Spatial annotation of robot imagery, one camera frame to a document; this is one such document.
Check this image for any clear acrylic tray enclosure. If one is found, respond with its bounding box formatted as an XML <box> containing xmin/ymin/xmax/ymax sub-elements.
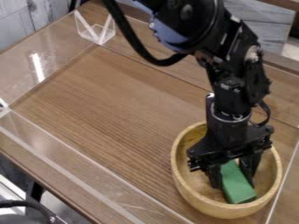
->
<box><xmin>0</xmin><ymin>16</ymin><xmax>299</xmax><ymax>224</ymax></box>

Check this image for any green rectangular block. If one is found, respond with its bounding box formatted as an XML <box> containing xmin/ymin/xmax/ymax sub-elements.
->
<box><xmin>220</xmin><ymin>160</ymin><xmax>257</xmax><ymax>204</ymax></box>

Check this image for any light brown wooden bowl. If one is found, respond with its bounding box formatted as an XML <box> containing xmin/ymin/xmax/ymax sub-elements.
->
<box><xmin>170</xmin><ymin>122</ymin><xmax>282</xmax><ymax>220</ymax></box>

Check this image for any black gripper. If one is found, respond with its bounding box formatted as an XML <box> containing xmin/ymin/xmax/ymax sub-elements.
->
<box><xmin>186</xmin><ymin>94</ymin><xmax>274</xmax><ymax>189</ymax></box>

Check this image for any black metal table bracket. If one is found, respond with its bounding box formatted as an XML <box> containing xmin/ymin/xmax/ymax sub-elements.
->
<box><xmin>25</xmin><ymin>181</ymin><xmax>68</xmax><ymax>224</ymax></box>

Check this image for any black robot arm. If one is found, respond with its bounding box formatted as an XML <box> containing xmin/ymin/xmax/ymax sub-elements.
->
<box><xmin>136</xmin><ymin>0</ymin><xmax>273</xmax><ymax>188</ymax></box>

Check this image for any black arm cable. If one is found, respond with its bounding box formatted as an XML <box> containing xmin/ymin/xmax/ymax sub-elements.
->
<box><xmin>101</xmin><ymin>0</ymin><xmax>190</xmax><ymax>67</ymax></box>

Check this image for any black cable lower left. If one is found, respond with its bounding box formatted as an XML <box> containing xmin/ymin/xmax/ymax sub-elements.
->
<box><xmin>0</xmin><ymin>199</ymin><xmax>57</xmax><ymax>224</ymax></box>

